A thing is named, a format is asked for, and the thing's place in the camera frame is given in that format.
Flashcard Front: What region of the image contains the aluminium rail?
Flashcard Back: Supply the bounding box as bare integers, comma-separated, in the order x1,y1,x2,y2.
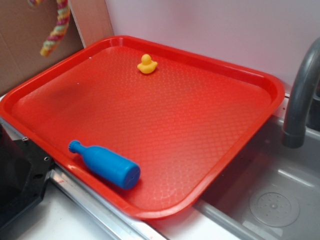
0,117,176,240

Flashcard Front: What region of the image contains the blue plastic bottle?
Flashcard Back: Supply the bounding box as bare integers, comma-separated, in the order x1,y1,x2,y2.
68,140,141,190

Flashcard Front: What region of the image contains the grey toy faucet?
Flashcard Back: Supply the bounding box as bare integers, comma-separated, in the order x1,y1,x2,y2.
281,38,320,149

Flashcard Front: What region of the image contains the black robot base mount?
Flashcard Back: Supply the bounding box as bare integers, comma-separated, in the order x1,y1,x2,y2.
0,126,53,230

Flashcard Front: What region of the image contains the red plastic tray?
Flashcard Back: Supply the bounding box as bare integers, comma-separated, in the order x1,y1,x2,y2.
0,36,285,220

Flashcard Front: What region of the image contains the brown cardboard panel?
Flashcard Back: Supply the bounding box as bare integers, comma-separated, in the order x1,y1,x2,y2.
0,0,114,96

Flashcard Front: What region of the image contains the multicolored twisted rope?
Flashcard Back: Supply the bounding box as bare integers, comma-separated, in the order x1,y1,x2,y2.
26,0,72,58

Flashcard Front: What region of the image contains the yellow rubber duck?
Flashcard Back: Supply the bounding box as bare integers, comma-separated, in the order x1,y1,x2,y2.
137,54,158,74

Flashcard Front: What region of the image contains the grey toy sink basin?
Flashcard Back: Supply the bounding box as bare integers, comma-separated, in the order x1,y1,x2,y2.
195,117,320,240

